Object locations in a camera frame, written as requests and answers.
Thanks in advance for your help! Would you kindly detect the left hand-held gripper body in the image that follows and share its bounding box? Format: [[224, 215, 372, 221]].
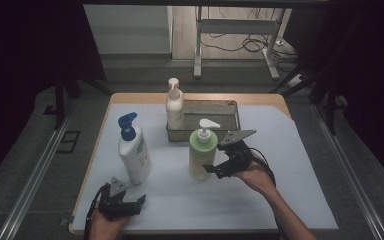
[[97, 176, 138, 222]]

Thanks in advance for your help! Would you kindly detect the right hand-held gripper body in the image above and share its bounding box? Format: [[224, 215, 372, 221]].
[[217, 129, 258, 179]]

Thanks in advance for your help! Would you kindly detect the green bottle with white pump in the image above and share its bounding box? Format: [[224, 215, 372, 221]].
[[188, 118, 222, 181]]

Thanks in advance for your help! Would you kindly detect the white bottle with blue pump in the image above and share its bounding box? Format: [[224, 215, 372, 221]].
[[117, 111, 153, 186]]

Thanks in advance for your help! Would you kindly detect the cream pump bottle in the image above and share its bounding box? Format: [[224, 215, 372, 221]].
[[165, 77, 186, 131]]

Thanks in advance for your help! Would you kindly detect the person's right hand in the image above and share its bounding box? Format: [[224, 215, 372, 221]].
[[232, 159, 278, 198]]

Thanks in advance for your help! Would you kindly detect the person's left hand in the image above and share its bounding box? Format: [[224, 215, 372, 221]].
[[88, 208, 132, 240]]

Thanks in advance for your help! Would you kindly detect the light blue table mat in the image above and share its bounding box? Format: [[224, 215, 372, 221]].
[[71, 103, 339, 232]]

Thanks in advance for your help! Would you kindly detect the white power strip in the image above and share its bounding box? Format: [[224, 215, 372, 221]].
[[288, 74, 306, 88]]

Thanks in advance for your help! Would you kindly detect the black metal stand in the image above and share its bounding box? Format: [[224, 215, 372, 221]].
[[269, 66, 340, 136], [54, 64, 113, 131]]

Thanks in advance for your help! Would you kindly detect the dark curtain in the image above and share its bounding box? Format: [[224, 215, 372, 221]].
[[282, 0, 384, 186], [0, 0, 107, 192]]

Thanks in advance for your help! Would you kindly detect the aluminium floor rail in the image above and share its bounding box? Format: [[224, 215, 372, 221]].
[[0, 99, 78, 240], [313, 103, 384, 240]]

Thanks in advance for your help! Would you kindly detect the tangle of black floor cables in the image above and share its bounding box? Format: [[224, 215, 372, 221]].
[[199, 31, 299, 73]]

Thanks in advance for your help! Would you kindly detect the white metal desk frame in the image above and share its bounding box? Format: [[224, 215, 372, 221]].
[[193, 6, 281, 81]]

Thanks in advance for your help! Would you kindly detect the white wall panel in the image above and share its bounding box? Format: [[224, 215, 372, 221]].
[[83, 4, 174, 55]]

